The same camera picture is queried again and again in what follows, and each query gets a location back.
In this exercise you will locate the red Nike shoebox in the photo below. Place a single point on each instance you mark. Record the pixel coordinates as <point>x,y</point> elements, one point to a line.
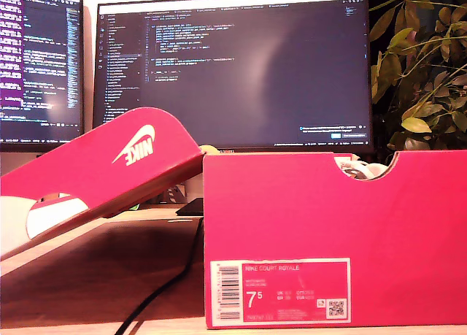
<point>310,218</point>

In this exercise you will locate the camouflage pattern box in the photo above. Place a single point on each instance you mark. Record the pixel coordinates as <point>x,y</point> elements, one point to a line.
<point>171,194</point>

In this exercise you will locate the white shoe in box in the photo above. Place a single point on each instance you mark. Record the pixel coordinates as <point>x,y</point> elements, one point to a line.
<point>359,168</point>

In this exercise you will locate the yellow round object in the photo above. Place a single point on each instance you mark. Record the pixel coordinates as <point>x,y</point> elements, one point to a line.
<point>208,149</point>

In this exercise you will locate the flat black pad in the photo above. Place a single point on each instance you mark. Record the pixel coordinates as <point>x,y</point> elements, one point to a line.
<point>191,208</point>

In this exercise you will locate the large computer monitor code editor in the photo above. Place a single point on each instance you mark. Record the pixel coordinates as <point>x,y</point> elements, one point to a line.
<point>237,76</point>

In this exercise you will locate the green leafy houseplant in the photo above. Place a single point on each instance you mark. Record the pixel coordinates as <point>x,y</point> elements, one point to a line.
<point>419,76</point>

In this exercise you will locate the computer monitor with purple terminal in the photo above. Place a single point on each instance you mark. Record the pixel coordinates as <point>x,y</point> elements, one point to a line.
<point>44,65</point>

